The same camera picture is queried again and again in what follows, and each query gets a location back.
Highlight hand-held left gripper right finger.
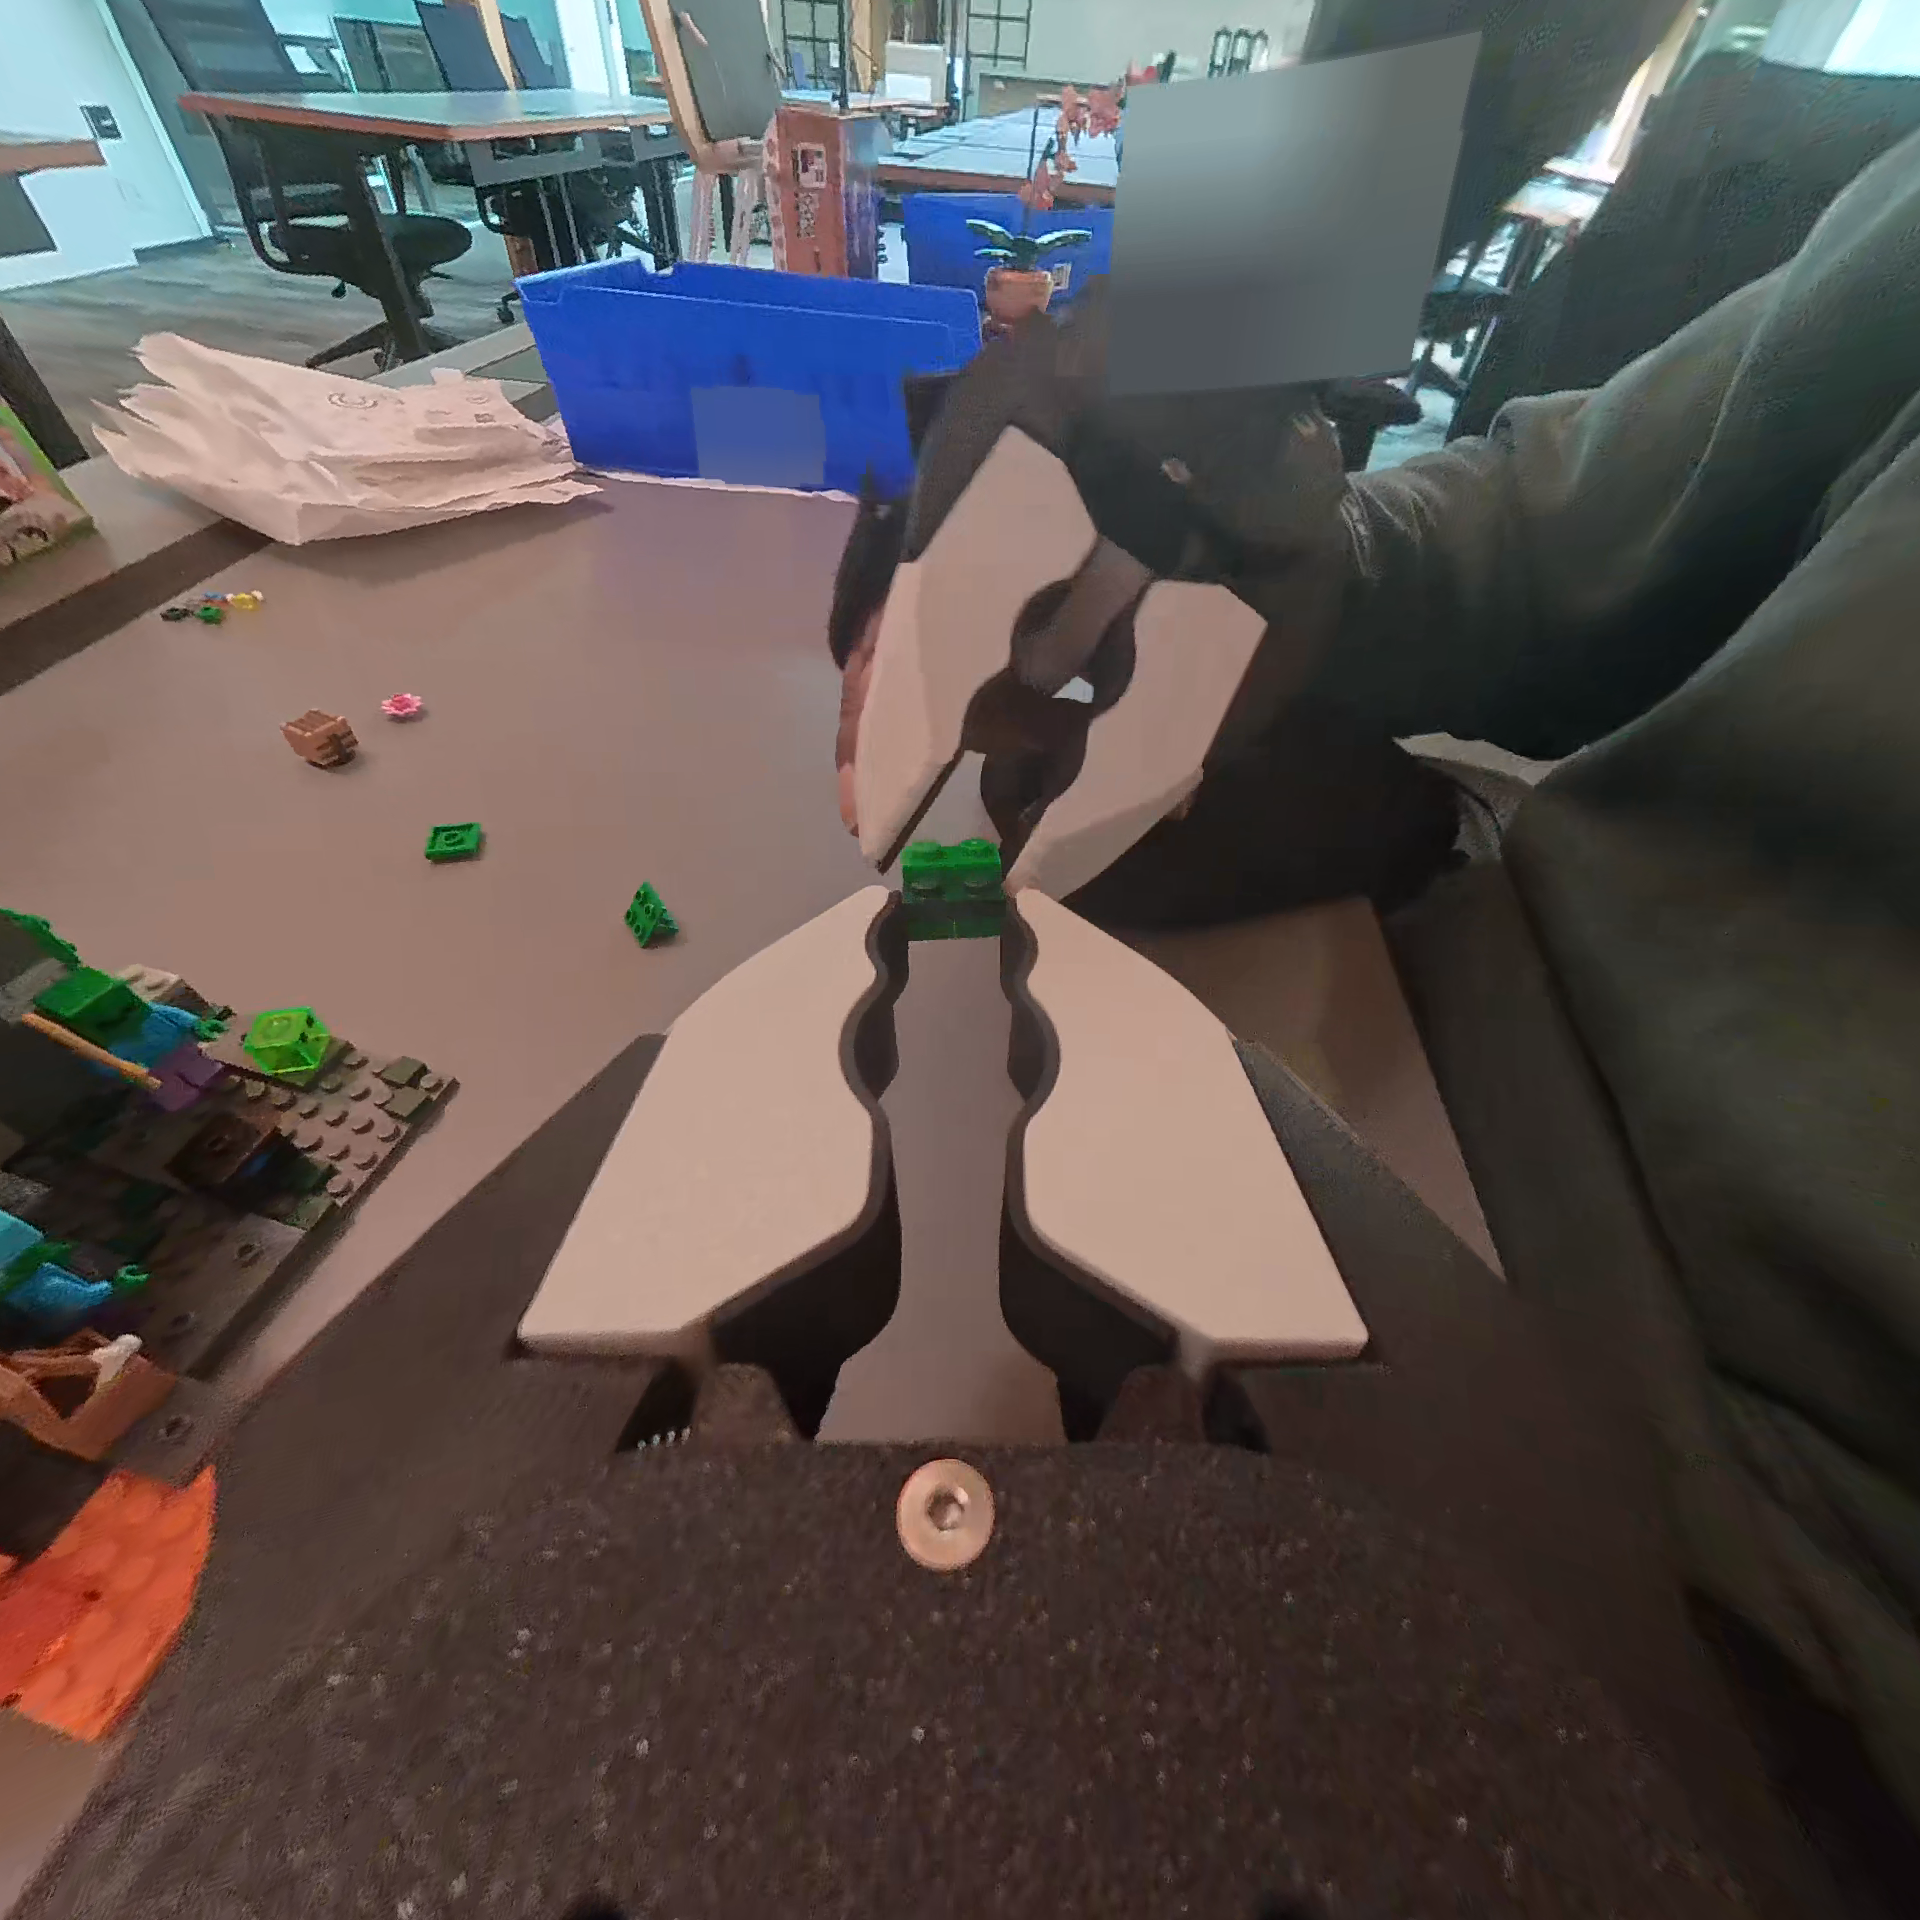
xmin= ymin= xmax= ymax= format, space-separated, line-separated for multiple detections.
xmin=995 ymin=887 xmax=1371 ymax=1364

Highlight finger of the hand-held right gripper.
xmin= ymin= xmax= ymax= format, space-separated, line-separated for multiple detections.
xmin=1006 ymin=577 xmax=1273 ymax=900
xmin=852 ymin=422 xmax=1111 ymax=881

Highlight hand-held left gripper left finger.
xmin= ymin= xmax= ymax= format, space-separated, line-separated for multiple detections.
xmin=519 ymin=883 xmax=907 ymax=1361

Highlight green brick cactus block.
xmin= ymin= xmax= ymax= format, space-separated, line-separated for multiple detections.
xmin=899 ymin=833 xmax=1011 ymax=940

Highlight toy brick model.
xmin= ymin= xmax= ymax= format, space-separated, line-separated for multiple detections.
xmin=0 ymin=900 xmax=459 ymax=1746

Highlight grey desk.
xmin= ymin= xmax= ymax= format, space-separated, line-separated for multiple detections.
xmin=0 ymin=322 xmax=1510 ymax=1862

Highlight person's right hand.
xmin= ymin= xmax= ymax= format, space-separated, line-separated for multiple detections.
xmin=828 ymin=499 xmax=907 ymax=838

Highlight black chair armrest pad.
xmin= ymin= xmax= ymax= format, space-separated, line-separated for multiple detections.
xmin=1047 ymin=730 xmax=1469 ymax=931

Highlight toy brick potted plant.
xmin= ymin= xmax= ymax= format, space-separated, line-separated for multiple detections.
xmin=966 ymin=212 xmax=1099 ymax=322

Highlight red toy brick flowers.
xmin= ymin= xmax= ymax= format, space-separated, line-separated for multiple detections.
xmin=1016 ymin=76 xmax=1130 ymax=212

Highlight blue plastic bin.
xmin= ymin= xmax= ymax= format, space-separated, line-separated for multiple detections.
xmin=515 ymin=258 xmax=988 ymax=490
xmin=901 ymin=192 xmax=1121 ymax=294

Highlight orange printed carton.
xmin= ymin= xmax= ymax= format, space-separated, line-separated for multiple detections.
xmin=766 ymin=102 xmax=888 ymax=277

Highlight wooden easel board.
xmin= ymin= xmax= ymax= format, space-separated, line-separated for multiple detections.
xmin=641 ymin=0 xmax=786 ymax=267

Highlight black chair backrest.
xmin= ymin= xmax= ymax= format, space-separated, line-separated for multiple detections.
xmin=1446 ymin=46 xmax=1920 ymax=443

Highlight white paper bag pile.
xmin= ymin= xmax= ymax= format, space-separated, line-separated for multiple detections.
xmin=92 ymin=336 xmax=604 ymax=546

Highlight grey wood-edged table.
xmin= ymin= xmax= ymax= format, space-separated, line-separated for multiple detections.
xmin=180 ymin=89 xmax=677 ymax=277
xmin=0 ymin=133 xmax=111 ymax=258

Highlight green toy set box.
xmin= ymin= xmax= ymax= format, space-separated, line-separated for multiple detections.
xmin=0 ymin=401 xmax=92 ymax=565

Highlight black desk cable cover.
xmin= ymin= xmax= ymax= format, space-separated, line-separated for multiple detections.
xmin=0 ymin=528 xmax=271 ymax=695

